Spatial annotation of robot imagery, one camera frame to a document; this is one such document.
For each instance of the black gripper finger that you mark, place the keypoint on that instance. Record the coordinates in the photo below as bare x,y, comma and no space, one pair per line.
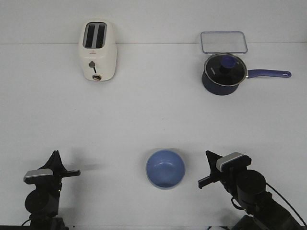
60,167
212,160
53,162

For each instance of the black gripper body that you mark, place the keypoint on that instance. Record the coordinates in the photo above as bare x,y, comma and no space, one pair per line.
45,197
247,187

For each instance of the blue plastic bowl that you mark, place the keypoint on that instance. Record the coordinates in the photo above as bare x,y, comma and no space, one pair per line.
165,169

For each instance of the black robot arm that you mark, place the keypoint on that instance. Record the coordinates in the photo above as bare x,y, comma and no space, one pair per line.
47,221
272,217

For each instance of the dark blue saucepan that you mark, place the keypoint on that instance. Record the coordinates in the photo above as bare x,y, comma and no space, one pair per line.
219,89

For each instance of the glass saucepan lid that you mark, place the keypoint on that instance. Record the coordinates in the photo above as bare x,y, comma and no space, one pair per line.
225,69

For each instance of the clear blue-rimmed container lid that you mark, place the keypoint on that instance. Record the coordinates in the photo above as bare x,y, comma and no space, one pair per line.
213,42

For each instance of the cream two-slot toaster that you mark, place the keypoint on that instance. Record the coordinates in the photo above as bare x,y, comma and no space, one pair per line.
97,50

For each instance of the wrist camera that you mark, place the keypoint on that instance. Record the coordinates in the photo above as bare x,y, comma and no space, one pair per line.
233,160
37,176

